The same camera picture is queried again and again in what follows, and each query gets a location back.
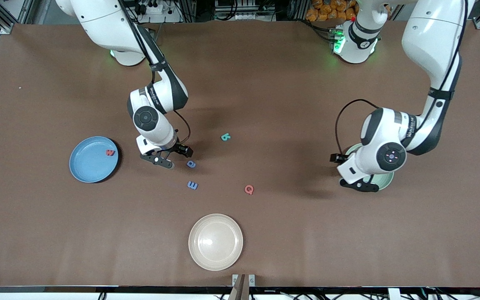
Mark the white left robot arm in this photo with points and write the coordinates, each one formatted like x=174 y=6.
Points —
x=431 y=37

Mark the beige plate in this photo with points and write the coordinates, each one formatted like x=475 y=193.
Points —
x=215 y=242

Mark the teal foam letter b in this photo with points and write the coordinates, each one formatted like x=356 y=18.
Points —
x=225 y=137

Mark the camera stand post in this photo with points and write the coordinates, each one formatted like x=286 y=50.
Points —
x=240 y=289

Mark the blue foam letter m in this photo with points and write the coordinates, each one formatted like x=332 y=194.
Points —
x=192 y=185

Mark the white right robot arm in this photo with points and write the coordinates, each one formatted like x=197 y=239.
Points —
x=102 y=25

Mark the brown table mat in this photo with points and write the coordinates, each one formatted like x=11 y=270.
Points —
x=286 y=241

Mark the red foam letter w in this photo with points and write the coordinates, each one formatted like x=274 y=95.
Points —
x=110 y=153

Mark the pink foam letter Q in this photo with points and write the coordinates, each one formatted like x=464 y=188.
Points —
x=246 y=190

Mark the bag of orange snacks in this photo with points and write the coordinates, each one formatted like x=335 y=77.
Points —
x=327 y=10

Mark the blue foam letter a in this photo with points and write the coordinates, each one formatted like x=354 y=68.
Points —
x=191 y=164

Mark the blue plate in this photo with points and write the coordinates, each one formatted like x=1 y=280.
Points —
x=90 y=164

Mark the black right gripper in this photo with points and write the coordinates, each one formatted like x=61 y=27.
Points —
x=177 y=148

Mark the white power strip with plugs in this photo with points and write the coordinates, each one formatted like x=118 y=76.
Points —
x=156 y=9

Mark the metal mounting bracket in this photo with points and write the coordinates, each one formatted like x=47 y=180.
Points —
x=251 y=280

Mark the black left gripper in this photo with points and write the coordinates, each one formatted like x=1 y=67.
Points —
x=339 y=158

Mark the light green plate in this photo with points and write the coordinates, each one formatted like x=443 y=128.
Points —
x=386 y=181

